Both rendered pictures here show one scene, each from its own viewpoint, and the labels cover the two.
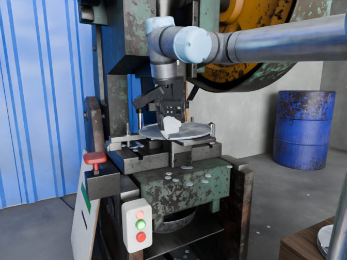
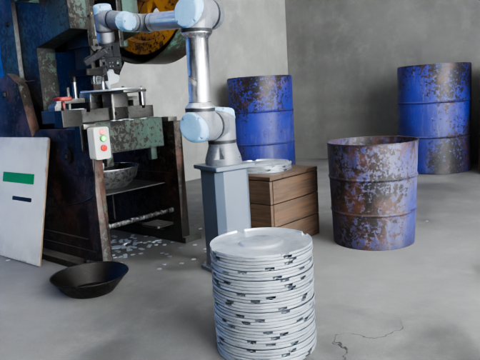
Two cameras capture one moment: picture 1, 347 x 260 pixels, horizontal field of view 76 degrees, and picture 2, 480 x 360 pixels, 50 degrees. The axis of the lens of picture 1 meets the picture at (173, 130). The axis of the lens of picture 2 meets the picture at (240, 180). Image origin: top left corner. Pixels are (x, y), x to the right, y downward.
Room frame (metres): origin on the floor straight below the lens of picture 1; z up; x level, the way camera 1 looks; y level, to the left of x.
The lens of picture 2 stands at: (-1.68, 0.35, 0.72)
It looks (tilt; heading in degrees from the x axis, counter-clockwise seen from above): 9 degrees down; 339
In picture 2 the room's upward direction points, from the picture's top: 3 degrees counter-clockwise
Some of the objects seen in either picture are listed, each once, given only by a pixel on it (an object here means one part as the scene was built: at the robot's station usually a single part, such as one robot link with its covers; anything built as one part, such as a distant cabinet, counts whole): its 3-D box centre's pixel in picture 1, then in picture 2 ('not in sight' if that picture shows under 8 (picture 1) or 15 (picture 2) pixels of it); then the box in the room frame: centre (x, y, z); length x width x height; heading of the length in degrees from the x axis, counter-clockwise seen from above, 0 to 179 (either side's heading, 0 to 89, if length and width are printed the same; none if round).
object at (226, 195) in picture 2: not in sight; (227, 216); (0.32, -0.36, 0.23); 0.19 x 0.19 x 0.45; 13
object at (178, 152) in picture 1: (182, 148); (120, 103); (0.83, -0.03, 0.72); 0.25 x 0.14 x 0.14; 28
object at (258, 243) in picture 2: not in sight; (261, 241); (-0.37, -0.21, 0.31); 0.29 x 0.29 x 0.01
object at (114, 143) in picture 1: (125, 134); (66, 98); (0.90, 0.20, 0.76); 0.17 x 0.06 x 0.10; 118
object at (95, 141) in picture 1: (99, 193); (39, 165); (0.98, 0.35, 0.45); 0.92 x 0.12 x 0.90; 28
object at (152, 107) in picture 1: (161, 107); (94, 75); (0.98, 0.05, 0.86); 0.20 x 0.16 x 0.05; 118
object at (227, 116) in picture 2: not in sight; (220, 123); (0.32, -0.35, 0.62); 0.13 x 0.12 x 0.14; 126
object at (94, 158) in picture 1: (95, 167); (63, 106); (0.62, 0.23, 0.72); 0.07 x 0.06 x 0.08; 28
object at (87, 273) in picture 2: not in sight; (91, 281); (0.36, 0.22, 0.04); 0.30 x 0.30 x 0.07
